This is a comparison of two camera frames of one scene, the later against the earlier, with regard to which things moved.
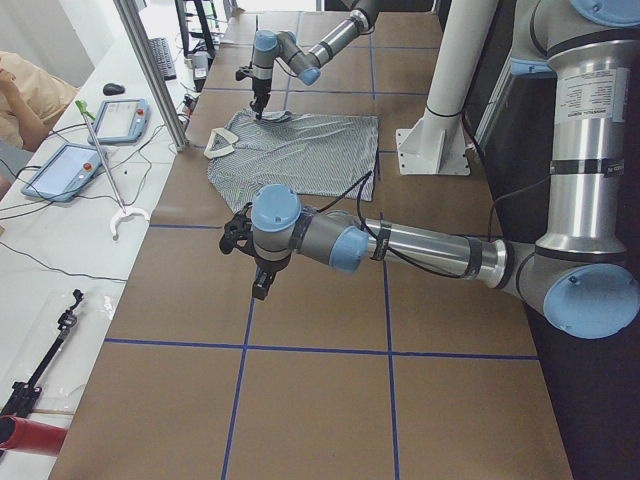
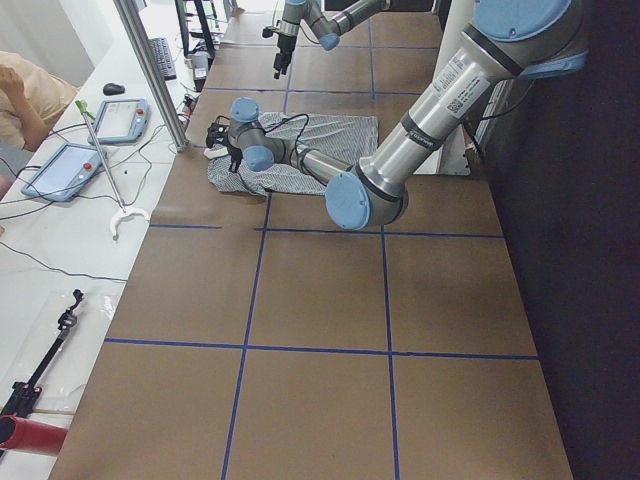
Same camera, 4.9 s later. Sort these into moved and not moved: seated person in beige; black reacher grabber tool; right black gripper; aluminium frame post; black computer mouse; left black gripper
Moved: left black gripper; right black gripper
Not moved: seated person in beige; aluminium frame post; black reacher grabber tool; black computer mouse
